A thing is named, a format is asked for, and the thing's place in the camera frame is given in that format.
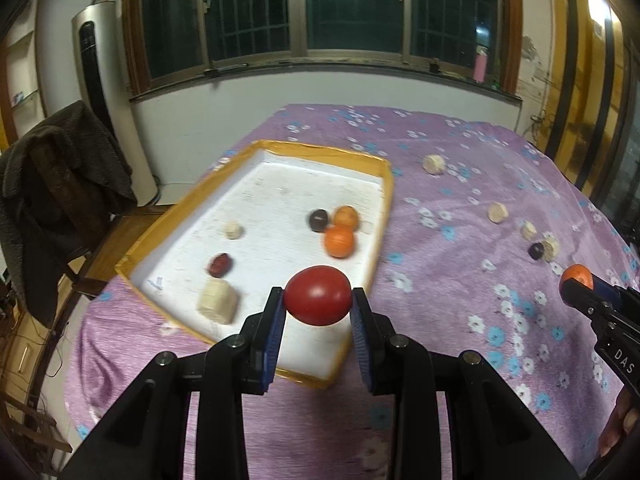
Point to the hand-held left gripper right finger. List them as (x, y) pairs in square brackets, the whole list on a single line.
[(361, 342)]

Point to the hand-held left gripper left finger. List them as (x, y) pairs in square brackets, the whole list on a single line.
[(272, 342)]

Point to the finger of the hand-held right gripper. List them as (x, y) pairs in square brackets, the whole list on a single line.
[(606, 287), (576, 296)]

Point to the small orange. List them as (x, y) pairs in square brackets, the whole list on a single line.
[(346, 216), (576, 275)]

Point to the yellow cardboard tray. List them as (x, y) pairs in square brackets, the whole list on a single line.
[(280, 280)]

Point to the red tomato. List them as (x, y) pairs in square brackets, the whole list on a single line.
[(318, 296)]

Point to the large corn cob piece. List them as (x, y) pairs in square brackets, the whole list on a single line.
[(216, 301)]

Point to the red date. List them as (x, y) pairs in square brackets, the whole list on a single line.
[(220, 265)]

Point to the large orange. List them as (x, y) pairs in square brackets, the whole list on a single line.
[(339, 241)]

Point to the small corn cob piece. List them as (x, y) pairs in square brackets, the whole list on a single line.
[(233, 231)]

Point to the dark plum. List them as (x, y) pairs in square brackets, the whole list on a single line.
[(317, 220), (536, 250)]

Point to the person's right hand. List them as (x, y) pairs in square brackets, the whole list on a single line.
[(616, 427)]

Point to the purple floral tablecloth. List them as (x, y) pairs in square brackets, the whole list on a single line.
[(450, 310)]

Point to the glass door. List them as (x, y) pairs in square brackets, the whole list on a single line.
[(631, 170)]

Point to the wooden chair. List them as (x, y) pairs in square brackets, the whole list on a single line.
[(120, 240)]

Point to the pink water bottle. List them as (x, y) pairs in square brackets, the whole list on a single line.
[(480, 65)]

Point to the dark cloth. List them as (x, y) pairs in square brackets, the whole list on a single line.
[(45, 195)]

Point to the white standing air conditioner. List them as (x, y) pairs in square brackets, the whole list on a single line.
[(107, 100)]

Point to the wooden framed window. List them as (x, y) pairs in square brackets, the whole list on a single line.
[(320, 10)]

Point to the wall switch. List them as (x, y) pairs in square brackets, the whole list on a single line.
[(598, 25)]

